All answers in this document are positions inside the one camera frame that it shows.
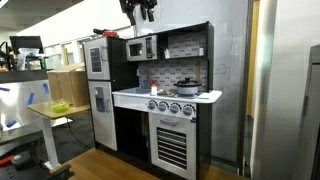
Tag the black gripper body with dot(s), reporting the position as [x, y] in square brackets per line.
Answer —
[136, 3]

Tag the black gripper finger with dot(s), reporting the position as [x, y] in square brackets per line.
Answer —
[151, 14]
[131, 16]

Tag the black pot lid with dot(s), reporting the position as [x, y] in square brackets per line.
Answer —
[187, 82]

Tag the gray pot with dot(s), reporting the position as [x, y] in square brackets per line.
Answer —
[187, 90]

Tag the toy microwave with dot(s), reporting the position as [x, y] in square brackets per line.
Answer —
[141, 49]

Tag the small white shelf bottle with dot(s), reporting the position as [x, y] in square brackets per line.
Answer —
[167, 54]

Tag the gray toy faucet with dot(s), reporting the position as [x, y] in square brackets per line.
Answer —
[142, 68]

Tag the white bottle with blue cap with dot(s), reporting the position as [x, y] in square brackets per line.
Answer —
[201, 50]

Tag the gray fridge door with notes board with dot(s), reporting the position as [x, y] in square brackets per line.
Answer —
[90, 66]

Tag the gray toy sink basin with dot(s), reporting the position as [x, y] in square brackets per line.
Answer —
[137, 90]

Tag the hanging wooden spoon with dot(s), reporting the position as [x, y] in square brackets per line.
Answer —
[199, 71]

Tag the white bottle with orange cap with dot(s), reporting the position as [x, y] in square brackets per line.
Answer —
[153, 90]

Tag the stove knob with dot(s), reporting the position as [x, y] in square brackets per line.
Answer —
[188, 109]
[162, 106]
[174, 107]
[152, 104]

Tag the large brown cardboard box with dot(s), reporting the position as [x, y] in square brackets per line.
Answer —
[68, 86]

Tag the black computer monitor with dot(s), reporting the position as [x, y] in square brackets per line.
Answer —
[26, 44]

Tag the blue tape strip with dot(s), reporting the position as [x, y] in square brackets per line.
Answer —
[11, 123]
[30, 99]
[4, 89]
[46, 88]

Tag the green plastic bowl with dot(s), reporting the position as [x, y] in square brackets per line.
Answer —
[60, 107]

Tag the gray freezer door with dispenser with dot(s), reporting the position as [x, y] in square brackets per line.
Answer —
[103, 130]

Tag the wooden table with white leg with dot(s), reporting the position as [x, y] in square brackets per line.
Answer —
[43, 112]

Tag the toy play kitchen unit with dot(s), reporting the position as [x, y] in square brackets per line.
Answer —
[206, 133]

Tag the white toy oven door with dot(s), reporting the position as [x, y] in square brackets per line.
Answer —
[173, 146]

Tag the black equipment base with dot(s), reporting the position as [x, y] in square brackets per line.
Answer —
[30, 168]

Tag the gray storage cabinet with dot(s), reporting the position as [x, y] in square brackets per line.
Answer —
[310, 116]

